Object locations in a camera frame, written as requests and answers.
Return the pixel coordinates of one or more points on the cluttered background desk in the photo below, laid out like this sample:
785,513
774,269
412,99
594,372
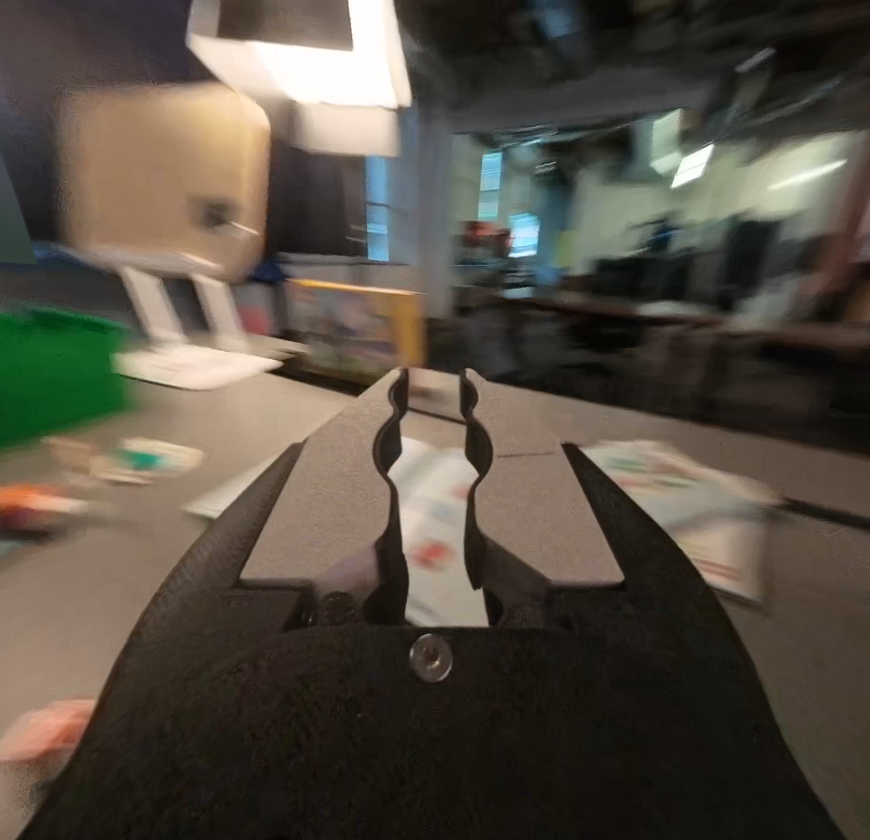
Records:
646,323

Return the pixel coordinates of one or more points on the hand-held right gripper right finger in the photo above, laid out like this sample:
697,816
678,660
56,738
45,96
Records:
544,520

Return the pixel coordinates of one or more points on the green plastic box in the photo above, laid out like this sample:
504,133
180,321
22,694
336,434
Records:
54,377

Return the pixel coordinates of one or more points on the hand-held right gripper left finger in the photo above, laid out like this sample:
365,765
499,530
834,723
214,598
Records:
319,513

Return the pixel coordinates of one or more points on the pink white small object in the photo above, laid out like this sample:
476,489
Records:
47,728

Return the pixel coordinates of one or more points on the open lego instruction booklet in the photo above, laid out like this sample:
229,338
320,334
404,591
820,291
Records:
435,513

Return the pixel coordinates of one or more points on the yellow lego set box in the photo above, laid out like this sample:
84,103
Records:
353,330

